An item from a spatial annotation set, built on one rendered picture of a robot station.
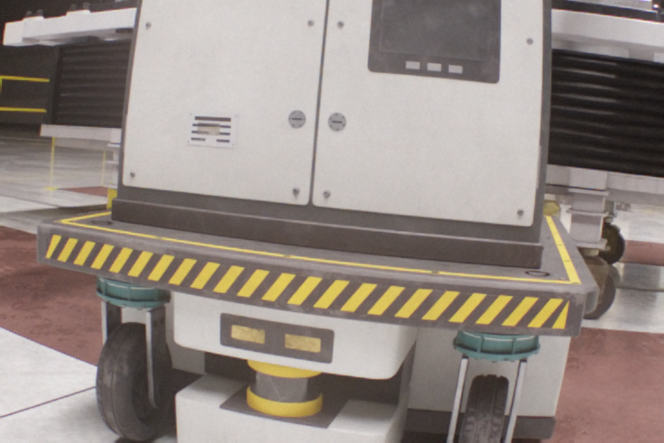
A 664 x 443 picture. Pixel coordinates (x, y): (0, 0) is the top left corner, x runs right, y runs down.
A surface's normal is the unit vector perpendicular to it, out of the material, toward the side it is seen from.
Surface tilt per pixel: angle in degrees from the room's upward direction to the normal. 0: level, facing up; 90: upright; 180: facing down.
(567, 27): 90
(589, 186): 90
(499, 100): 90
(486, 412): 46
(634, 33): 90
